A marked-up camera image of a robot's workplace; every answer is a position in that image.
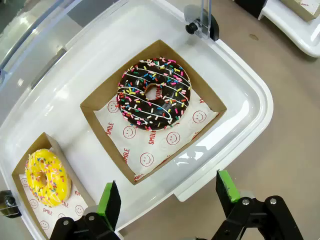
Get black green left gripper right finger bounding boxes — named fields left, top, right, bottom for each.
left=212, top=169, right=305, bottom=240

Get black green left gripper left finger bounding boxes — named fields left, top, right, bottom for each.
left=49, top=180, right=122, bottom=240

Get smiley paper under yellow donut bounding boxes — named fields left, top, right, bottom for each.
left=18, top=147, right=90, bottom=237

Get cardboard tray with yellow donut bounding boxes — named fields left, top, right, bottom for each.
left=11, top=131, right=97, bottom=240

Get yellow sprinkle donut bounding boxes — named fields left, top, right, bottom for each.
left=24, top=148, right=73, bottom=208

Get cardboard tray with chocolate donut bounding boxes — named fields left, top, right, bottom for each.
left=79, top=39, right=228, bottom=186

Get smiley paper under chocolate donut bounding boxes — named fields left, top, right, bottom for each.
left=93, top=92, right=220, bottom=182

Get chocolate sprinkle donut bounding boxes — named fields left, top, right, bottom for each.
left=116, top=56, right=193, bottom=131

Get black lid hinge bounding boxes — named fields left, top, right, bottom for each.
left=183, top=4, right=220, bottom=41
left=0, top=189, right=22, bottom=218

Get white plastic display case base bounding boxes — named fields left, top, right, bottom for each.
left=0, top=0, right=275, bottom=240

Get clear plastic case lid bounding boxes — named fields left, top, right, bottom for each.
left=0, top=0, right=212, bottom=86

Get white plastic tray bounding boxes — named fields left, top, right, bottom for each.
left=258, top=0, right=320, bottom=58

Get black block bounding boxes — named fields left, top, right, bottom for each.
left=233, top=0, right=266, bottom=20

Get brown cardboard box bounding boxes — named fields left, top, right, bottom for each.
left=279, top=0, right=320, bottom=22

